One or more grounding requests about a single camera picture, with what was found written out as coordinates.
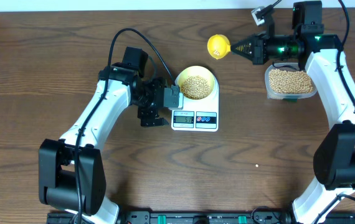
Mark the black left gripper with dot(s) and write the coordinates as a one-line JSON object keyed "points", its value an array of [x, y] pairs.
{"points": [[158, 98]]}

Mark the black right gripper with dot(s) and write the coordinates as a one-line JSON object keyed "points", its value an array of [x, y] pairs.
{"points": [[257, 49]]}

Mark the yellow plastic scoop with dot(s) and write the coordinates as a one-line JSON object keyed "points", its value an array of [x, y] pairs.
{"points": [[218, 46]]}

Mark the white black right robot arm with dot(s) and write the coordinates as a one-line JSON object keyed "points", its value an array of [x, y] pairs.
{"points": [[322, 57]]}

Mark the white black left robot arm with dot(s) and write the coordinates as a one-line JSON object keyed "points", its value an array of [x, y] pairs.
{"points": [[71, 173]]}

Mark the white digital kitchen scale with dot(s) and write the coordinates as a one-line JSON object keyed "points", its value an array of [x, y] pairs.
{"points": [[198, 115]]}

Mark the yellow plastic bowl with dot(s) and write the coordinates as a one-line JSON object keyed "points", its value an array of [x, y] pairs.
{"points": [[196, 82]]}

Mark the clear container of soybeans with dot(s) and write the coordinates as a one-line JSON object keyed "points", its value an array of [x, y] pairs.
{"points": [[285, 81]]}

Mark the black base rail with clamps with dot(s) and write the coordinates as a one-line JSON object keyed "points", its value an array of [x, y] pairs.
{"points": [[261, 215]]}

